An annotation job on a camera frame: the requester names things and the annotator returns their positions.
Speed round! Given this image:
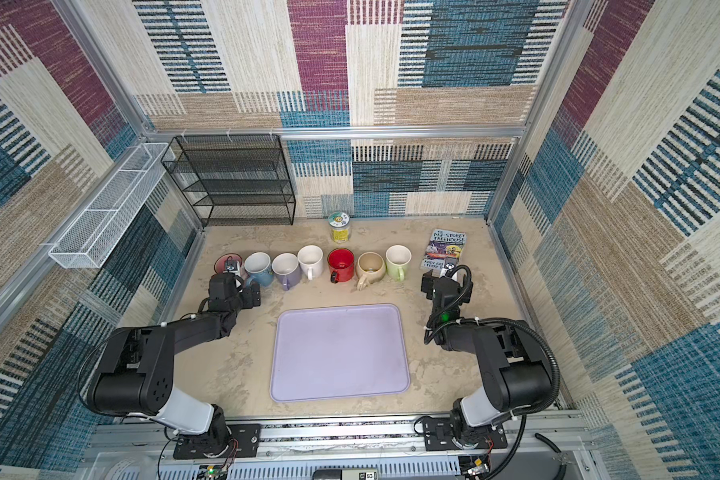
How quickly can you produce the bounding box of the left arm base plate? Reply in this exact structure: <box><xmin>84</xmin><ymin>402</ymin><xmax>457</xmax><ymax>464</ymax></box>
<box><xmin>172</xmin><ymin>424</ymin><xmax>261</xmax><ymax>460</ymax></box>

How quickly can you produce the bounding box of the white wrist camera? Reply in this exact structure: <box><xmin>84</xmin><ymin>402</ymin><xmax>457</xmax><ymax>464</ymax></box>
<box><xmin>220</xmin><ymin>254</ymin><xmax>243</xmax><ymax>276</ymax></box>
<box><xmin>434</xmin><ymin>257</ymin><xmax>459</xmax><ymax>277</ymax></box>

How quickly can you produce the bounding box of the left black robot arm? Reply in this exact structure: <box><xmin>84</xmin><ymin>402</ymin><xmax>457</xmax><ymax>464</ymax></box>
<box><xmin>82</xmin><ymin>273</ymin><xmax>261</xmax><ymax>458</ymax></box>

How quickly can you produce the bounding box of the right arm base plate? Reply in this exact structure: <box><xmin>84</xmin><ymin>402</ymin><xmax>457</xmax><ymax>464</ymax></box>
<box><xmin>413</xmin><ymin>415</ymin><xmax>508</xmax><ymax>451</ymax></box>

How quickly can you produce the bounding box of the lavender mug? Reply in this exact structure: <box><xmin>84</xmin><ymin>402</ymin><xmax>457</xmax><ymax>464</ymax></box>
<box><xmin>272</xmin><ymin>253</ymin><xmax>302</xmax><ymax>291</ymax></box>

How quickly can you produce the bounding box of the colourful paperback book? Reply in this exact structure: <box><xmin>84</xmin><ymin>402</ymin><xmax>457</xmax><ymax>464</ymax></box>
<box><xmin>420</xmin><ymin>229</ymin><xmax>467</xmax><ymax>270</ymax></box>

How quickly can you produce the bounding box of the lavender plastic tray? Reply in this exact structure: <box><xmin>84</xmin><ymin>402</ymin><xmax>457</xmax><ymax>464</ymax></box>
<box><xmin>270</xmin><ymin>304</ymin><xmax>410</xmax><ymax>403</ymax></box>

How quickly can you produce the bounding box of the blue flowered mug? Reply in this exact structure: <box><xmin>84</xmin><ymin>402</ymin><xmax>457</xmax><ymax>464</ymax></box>
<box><xmin>244</xmin><ymin>252</ymin><xmax>274</xmax><ymax>288</ymax></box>

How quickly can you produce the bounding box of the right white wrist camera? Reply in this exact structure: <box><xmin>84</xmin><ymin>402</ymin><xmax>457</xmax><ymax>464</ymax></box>
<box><xmin>434</xmin><ymin>257</ymin><xmax>459</xmax><ymax>277</ymax></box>

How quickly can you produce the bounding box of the light green mug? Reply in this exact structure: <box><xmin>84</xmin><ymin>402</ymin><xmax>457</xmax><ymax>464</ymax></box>
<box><xmin>385</xmin><ymin>245</ymin><xmax>412</xmax><ymax>282</ymax></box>

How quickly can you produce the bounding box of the red mug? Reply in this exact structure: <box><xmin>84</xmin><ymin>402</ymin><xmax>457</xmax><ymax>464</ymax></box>
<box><xmin>327</xmin><ymin>248</ymin><xmax>355</xmax><ymax>284</ymax></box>

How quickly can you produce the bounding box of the black wire shelf rack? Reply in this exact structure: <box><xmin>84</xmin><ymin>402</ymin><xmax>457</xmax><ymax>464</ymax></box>
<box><xmin>161</xmin><ymin>134</ymin><xmax>296</xmax><ymax>227</ymax></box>

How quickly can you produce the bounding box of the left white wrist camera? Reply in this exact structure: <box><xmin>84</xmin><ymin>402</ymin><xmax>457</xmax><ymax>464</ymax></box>
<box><xmin>220</xmin><ymin>254</ymin><xmax>243</xmax><ymax>276</ymax></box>

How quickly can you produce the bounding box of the white wire mesh basket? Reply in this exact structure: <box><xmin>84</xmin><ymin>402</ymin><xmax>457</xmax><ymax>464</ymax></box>
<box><xmin>48</xmin><ymin>143</ymin><xmax>168</xmax><ymax>269</ymax></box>

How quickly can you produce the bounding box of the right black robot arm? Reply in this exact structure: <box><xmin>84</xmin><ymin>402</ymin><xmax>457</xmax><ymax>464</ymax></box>
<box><xmin>421</xmin><ymin>265</ymin><xmax>561</xmax><ymax>448</ymax></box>

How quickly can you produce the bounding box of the pink patterned mug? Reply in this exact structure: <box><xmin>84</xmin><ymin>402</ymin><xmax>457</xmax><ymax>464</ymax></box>
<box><xmin>214</xmin><ymin>253</ymin><xmax>244</xmax><ymax>278</ymax></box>

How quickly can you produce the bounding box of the white mug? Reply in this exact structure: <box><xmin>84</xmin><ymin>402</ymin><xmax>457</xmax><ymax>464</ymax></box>
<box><xmin>297</xmin><ymin>245</ymin><xmax>324</xmax><ymax>281</ymax></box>

